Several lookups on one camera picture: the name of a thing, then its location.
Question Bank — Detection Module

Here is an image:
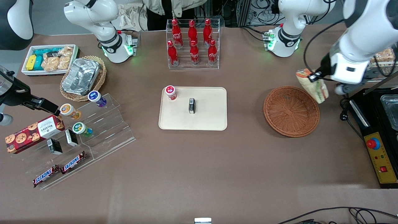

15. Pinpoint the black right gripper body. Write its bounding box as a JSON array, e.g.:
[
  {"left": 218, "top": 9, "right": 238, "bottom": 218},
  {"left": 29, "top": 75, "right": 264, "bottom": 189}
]
[{"left": 0, "top": 82, "right": 33, "bottom": 107}]

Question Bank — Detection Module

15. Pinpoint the triangle sandwich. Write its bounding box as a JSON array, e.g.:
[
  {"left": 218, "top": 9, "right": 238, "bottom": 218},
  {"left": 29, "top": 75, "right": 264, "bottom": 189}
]
[{"left": 295, "top": 68, "right": 329, "bottom": 104}]

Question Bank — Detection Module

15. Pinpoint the brown wicker basket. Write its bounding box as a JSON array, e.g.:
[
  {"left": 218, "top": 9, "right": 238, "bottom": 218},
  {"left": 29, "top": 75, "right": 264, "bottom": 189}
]
[{"left": 263, "top": 86, "right": 320, "bottom": 138}]

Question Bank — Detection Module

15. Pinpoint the aluminium foil tray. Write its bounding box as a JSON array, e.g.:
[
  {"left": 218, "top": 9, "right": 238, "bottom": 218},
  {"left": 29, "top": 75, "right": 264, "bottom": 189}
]
[{"left": 62, "top": 58, "right": 100, "bottom": 96}]

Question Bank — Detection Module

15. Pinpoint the light wicker basket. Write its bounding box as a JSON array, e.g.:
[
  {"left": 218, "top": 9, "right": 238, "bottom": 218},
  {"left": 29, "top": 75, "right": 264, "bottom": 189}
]
[{"left": 60, "top": 55, "right": 107, "bottom": 102}]

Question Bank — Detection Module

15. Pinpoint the cream plastic serving tray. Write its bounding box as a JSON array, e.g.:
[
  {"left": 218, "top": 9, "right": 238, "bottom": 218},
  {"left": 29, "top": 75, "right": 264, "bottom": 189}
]
[{"left": 158, "top": 87, "right": 228, "bottom": 131}]

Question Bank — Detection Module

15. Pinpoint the orange lid yogurt cup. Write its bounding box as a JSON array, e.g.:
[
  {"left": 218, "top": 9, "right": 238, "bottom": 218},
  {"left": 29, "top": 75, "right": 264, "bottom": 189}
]
[{"left": 60, "top": 103, "right": 82, "bottom": 121}]

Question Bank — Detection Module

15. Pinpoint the red Walkers shortbread box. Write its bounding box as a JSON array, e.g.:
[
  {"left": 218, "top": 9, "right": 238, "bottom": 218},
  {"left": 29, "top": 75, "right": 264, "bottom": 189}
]
[{"left": 5, "top": 115, "right": 66, "bottom": 154}]

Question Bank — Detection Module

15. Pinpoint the green lid yogurt cup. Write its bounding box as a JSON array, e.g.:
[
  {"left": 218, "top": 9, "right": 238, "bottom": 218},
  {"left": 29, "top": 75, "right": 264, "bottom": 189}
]
[{"left": 72, "top": 122, "right": 93, "bottom": 138}]

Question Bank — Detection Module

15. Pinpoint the yellow snack box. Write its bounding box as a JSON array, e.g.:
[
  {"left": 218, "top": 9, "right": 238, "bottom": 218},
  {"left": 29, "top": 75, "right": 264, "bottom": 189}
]
[{"left": 26, "top": 54, "right": 38, "bottom": 71}]

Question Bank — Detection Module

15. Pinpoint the purple lid yogurt cup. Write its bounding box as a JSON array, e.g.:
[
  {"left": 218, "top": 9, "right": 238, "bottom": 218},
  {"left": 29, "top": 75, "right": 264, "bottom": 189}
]
[{"left": 87, "top": 90, "right": 108, "bottom": 108}]

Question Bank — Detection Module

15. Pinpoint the black heating appliance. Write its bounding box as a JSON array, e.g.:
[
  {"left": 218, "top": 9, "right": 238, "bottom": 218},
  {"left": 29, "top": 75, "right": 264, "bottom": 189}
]
[{"left": 350, "top": 88, "right": 398, "bottom": 134}]

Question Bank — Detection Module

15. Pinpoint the Snickers chocolate bar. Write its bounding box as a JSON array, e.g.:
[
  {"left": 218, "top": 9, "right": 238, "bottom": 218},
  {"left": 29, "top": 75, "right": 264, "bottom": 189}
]
[
  {"left": 61, "top": 151, "right": 88, "bottom": 175},
  {"left": 33, "top": 165, "right": 60, "bottom": 188}
]

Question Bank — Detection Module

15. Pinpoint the white plastic snack bin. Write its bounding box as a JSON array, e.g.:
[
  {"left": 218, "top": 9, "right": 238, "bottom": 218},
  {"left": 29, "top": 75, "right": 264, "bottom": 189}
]
[{"left": 21, "top": 44, "right": 81, "bottom": 77}]

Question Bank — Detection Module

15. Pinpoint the white base connector box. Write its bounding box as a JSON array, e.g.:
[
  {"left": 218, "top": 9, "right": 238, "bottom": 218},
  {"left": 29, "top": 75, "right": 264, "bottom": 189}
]
[
  {"left": 124, "top": 34, "right": 139, "bottom": 56},
  {"left": 263, "top": 31, "right": 275, "bottom": 50}
]

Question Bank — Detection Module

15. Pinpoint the clear acrylic stepped display stand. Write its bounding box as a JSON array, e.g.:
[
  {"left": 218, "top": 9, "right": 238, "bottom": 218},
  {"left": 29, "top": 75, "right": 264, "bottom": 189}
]
[{"left": 19, "top": 93, "right": 136, "bottom": 191}]

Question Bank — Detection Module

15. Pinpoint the yellow emergency stop control box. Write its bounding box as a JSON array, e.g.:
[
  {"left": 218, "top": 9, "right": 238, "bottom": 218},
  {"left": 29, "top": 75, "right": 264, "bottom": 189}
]
[{"left": 363, "top": 132, "right": 398, "bottom": 189}]

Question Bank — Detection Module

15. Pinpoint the red Coca-Cola bottle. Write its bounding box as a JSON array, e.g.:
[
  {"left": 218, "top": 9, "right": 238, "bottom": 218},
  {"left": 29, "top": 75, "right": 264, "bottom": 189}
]
[
  {"left": 190, "top": 40, "right": 200, "bottom": 66},
  {"left": 171, "top": 19, "right": 183, "bottom": 48},
  {"left": 167, "top": 40, "right": 180, "bottom": 67},
  {"left": 188, "top": 20, "right": 198, "bottom": 44},
  {"left": 208, "top": 39, "right": 218, "bottom": 66},
  {"left": 203, "top": 18, "right": 213, "bottom": 47}
]

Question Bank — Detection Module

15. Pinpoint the clear acrylic bottle rack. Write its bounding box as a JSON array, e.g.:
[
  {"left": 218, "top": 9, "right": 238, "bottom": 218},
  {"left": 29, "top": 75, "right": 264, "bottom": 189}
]
[{"left": 166, "top": 17, "right": 220, "bottom": 70}]

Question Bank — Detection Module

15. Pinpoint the red lid yogurt cup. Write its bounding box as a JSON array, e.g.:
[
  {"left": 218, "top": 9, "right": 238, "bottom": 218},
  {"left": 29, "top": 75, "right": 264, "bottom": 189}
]
[{"left": 165, "top": 85, "right": 177, "bottom": 100}]

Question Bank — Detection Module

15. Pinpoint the crumpled beige paper bag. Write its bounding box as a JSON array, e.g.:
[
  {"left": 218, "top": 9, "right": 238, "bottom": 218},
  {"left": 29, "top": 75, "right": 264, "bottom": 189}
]
[{"left": 120, "top": 5, "right": 146, "bottom": 31}]

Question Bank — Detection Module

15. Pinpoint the person in beige jacket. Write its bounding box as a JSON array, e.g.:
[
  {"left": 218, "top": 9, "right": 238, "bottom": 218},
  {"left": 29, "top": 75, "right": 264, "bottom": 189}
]
[{"left": 141, "top": 0, "right": 209, "bottom": 31}]

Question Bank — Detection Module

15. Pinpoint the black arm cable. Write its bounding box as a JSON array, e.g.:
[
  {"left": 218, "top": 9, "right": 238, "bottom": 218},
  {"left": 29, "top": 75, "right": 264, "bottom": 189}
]
[{"left": 303, "top": 19, "right": 347, "bottom": 75}]

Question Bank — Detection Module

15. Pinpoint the black power cord with plug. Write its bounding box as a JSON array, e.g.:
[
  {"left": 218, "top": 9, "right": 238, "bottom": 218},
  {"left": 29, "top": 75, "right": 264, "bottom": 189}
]
[{"left": 340, "top": 96, "right": 367, "bottom": 147}]

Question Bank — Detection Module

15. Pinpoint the black floor cable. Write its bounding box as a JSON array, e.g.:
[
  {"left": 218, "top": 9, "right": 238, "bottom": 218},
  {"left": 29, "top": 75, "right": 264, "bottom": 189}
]
[{"left": 277, "top": 206, "right": 398, "bottom": 224}]

